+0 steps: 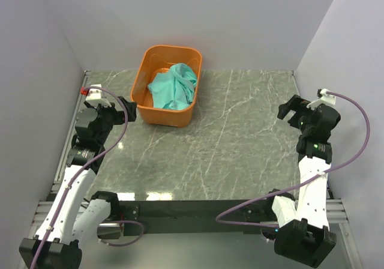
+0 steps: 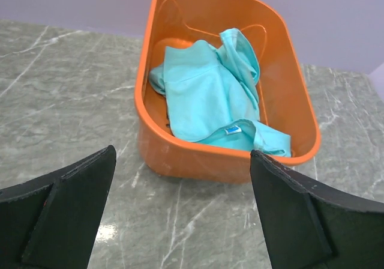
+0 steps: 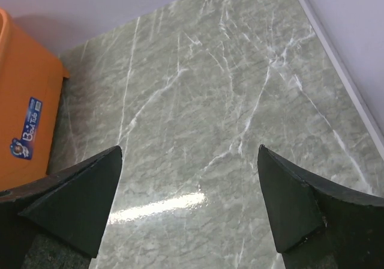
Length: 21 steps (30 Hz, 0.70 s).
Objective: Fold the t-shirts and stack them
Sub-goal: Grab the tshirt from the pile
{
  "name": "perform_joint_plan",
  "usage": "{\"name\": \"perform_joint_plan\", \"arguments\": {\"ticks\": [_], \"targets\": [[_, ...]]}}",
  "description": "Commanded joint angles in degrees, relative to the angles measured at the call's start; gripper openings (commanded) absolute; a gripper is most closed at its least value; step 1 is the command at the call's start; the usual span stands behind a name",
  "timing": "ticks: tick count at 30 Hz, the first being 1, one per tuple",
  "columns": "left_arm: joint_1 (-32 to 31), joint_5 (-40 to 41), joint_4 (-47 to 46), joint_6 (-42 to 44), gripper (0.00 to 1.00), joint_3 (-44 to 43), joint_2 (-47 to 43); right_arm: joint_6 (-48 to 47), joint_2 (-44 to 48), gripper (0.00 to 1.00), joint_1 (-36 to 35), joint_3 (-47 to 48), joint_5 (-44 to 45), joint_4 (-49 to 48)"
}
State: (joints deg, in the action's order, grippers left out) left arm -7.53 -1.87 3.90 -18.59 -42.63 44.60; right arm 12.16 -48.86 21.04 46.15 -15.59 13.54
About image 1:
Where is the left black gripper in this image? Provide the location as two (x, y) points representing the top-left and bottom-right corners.
(85, 95), (136, 145)

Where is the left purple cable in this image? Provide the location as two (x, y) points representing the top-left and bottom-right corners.
(28, 86), (145, 267)

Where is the orange plastic basket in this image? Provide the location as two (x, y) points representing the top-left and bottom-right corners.
(130, 44), (202, 128)

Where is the teal t shirt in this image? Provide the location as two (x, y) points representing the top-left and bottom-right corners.
(147, 63), (197, 110)

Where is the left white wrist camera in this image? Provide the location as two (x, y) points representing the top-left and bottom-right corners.
(80, 84), (111, 107)

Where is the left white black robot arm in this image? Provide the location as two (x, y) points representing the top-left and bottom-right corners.
(19, 97), (137, 268)

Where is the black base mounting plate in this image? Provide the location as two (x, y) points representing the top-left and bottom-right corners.
(106, 200), (277, 236)

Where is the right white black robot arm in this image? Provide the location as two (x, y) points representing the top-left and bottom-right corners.
(263, 89), (341, 268)

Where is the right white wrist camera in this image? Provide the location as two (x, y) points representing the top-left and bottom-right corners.
(307, 88), (336, 110)

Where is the aluminium frame rail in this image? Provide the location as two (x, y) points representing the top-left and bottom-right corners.
(32, 69), (91, 225)

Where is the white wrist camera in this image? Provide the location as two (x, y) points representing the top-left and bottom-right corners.
(80, 84), (111, 107)
(307, 88), (336, 110)

